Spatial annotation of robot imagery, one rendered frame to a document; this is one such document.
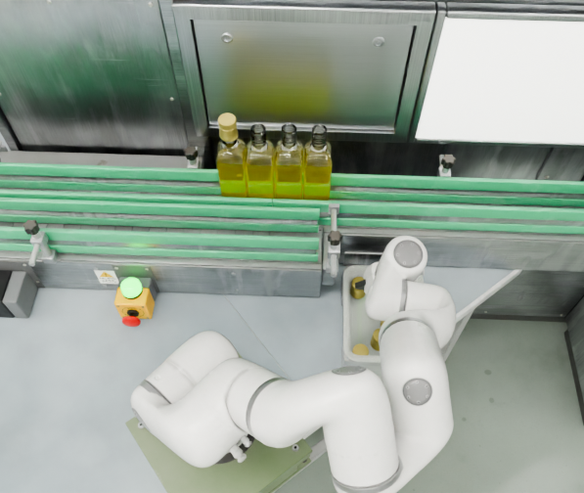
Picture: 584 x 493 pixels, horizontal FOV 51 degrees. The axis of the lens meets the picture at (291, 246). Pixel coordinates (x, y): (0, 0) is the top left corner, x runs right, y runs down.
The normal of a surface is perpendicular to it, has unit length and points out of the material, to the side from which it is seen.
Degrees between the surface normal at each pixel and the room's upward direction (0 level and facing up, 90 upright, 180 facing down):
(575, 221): 90
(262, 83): 90
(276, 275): 90
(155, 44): 91
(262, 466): 1
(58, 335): 0
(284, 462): 1
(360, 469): 51
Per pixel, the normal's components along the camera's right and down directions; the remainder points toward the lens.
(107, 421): 0.00, -0.54
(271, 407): -0.79, -0.33
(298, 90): -0.04, 0.84
